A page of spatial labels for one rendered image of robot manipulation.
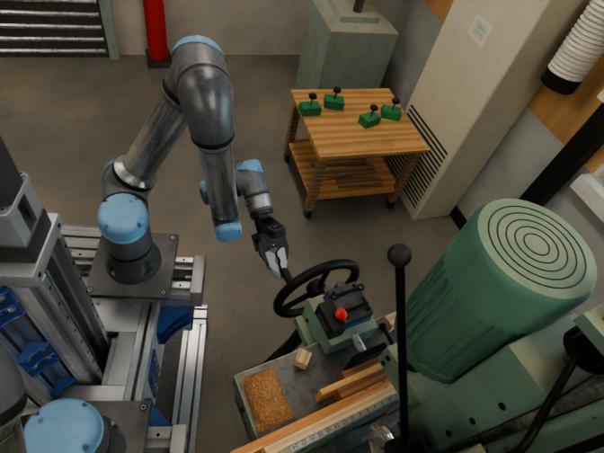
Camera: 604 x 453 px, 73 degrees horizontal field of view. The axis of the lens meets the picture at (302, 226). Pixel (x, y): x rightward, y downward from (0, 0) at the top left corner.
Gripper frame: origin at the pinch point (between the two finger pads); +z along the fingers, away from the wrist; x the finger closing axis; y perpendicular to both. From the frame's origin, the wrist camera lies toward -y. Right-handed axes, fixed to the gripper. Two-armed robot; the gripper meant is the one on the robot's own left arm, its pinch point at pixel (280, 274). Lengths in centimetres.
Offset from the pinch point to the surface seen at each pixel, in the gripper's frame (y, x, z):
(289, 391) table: -20.2, 12.6, 25.5
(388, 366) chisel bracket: -35.0, -6.3, 24.1
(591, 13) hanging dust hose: -26, -138, -61
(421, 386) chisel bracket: -42, -9, 28
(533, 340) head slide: -74, -7, 14
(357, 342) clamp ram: -24.2, -5.9, 19.9
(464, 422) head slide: -60, -3, 28
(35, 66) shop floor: 207, 63, -179
